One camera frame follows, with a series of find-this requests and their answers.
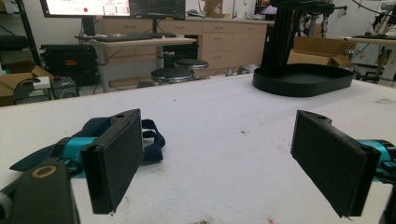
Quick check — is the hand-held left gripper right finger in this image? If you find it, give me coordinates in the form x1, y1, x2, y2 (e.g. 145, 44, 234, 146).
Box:
290, 109, 389, 218

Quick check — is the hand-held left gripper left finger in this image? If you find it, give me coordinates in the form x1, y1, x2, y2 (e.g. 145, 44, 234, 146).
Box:
61, 108, 146, 216

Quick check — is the black oval tray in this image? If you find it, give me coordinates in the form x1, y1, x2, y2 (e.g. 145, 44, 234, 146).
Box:
251, 63, 356, 98

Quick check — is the dark electronics box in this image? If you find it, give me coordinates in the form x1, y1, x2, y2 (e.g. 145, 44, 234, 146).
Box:
12, 77, 80, 105

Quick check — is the round black stool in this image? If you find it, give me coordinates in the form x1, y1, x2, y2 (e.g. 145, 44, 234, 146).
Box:
174, 58, 210, 72
150, 66, 196, 85

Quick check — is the white power adapter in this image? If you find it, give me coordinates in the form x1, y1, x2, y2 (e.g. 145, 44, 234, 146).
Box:
32, 76, 51, 91

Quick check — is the black equipment case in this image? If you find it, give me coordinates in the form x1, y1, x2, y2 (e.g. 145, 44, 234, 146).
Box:
39, 44, 100, 87

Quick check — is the open cardboard box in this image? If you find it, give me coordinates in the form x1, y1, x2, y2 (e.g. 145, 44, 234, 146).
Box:
287, 36, 357, 70

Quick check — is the light wooden desk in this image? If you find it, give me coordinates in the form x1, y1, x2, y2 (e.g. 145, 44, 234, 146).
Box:
92, 36, 198, 93

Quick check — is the black keyboard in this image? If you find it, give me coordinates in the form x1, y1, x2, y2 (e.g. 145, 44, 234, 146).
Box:
95, 34, 154, 43

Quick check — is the flat cardboard box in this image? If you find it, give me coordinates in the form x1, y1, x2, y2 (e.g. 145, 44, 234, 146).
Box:
0, 64, 54, 107

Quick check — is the black stand column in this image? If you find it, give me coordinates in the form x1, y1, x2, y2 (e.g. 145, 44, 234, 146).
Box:
261, 0, 336, 68

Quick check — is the black metal pole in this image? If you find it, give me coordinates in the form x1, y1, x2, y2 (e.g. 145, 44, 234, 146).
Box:
15, 0, 42, 67

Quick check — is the monitor with white screen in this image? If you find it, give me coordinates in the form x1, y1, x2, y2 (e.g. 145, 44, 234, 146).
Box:
39, 0, 132, 19

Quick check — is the light wooden cabinet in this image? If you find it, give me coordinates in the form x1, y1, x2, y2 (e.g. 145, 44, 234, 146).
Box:
95, 18, 269, 77

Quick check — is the monitor with dark screen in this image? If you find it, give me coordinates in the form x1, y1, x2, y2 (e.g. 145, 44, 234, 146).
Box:
129, 0, 187, 21

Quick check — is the small cardboard box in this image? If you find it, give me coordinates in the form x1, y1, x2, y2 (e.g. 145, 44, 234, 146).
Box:
204, 0, 224, 19

